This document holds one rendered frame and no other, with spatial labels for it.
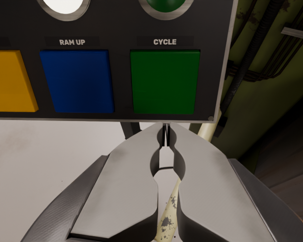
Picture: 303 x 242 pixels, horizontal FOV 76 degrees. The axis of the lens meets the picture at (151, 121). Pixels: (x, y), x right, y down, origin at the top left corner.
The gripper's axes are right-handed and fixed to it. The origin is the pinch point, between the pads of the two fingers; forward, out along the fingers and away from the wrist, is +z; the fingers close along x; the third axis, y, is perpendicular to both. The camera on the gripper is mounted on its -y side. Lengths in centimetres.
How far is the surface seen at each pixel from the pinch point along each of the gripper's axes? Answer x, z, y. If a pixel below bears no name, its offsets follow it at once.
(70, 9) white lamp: -9.4, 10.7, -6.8
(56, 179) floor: -64, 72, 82
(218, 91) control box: 6.4, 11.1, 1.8
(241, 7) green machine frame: 15.6, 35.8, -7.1
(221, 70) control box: 6.4, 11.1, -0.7
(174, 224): 3.5, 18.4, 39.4
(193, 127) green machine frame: 14, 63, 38
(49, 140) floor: -76, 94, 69
